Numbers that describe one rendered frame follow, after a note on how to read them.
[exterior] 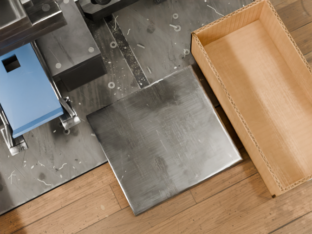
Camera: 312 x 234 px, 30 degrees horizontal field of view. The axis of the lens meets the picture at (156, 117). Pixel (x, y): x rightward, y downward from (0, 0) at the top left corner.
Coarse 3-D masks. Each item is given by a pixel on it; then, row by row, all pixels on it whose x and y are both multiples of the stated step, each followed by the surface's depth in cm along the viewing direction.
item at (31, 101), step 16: (32, 48) 79; (0, 64) 79; (32, 64) 79; (0, 80) 78; (16, 80) 78; (32, 80) 78; (48, 80) 78; (0, 96) 78; (16, 96) 78; (32, 96) 77; (48, 96) 77; (16, 112) 77; (32, 112) 77; (48, 112) 77; (16, 128) 76; (32, 128) 74
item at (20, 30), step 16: (0, 0) 60; (16, 0) 60; (32, 0) 64; (48, 0) 64; (0, 16) 59; (16, 16) 59; (32, 16) 64; (48, 16) 64; (64, 16) 65; (0, 32) 60; (16, 32) 61; (32, 32) 65; (48, 32) 67; (0, 48) 65; (16, 48) 67
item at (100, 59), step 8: (8, 64) 82; (88, 64) 81; (96, 64) 82; (104, 64) 84; (72, 72) 81; (80, 72) 82; (88, 72) 83; (96, 72) 85; (104, 72) 86; (56, 80) 80; (64, 80) 82; (72, 80) 83; (80, 80) 85; (88, 80) 86; (72, 88) 86; (0, 120) 84
